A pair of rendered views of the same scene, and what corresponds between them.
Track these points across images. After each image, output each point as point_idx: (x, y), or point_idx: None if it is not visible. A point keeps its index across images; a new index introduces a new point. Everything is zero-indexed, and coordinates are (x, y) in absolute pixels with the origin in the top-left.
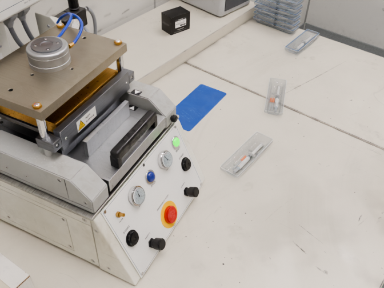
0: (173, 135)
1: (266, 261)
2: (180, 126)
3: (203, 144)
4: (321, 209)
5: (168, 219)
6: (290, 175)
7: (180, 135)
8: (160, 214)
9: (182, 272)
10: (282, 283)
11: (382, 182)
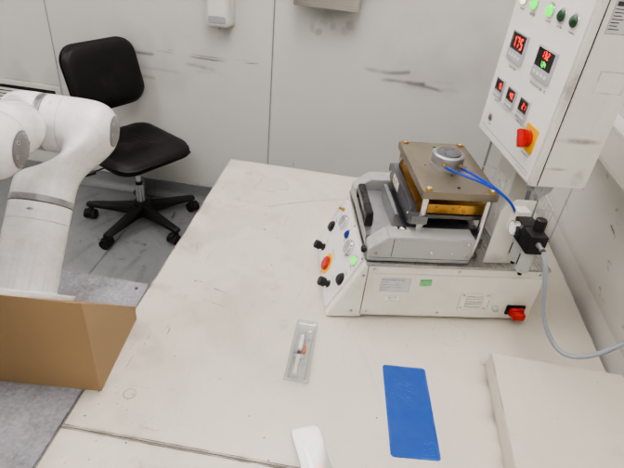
0: (358, 257)
1: (241, 274)
2: (361, 267)
3: (355, 354)
4: (207, 326)
5: (323, 258)
6: (247, 351)
7: (356, 267)
8: (330, 253)
9: (294, 253)
10: (226, 266)
11: (141, 381)
